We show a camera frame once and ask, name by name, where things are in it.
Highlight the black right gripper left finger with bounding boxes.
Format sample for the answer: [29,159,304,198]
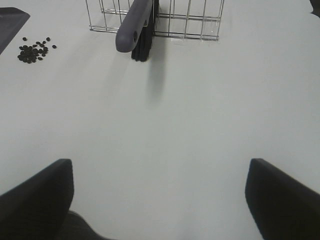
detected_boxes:
[0,159,74,240]

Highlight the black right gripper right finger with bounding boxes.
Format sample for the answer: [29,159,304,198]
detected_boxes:
[244,158,320,240]

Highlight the pile of coffee beans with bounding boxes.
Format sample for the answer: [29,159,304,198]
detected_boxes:
[16,36,58,64]

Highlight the purple plastic dustpan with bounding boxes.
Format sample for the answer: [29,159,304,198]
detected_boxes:
[0,7,30,54]

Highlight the purple brush black bristles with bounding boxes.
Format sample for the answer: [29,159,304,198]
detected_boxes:
[115,0,159,62]

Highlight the metal wire rack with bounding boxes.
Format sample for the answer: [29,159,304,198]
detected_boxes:
[85,0,225,41]

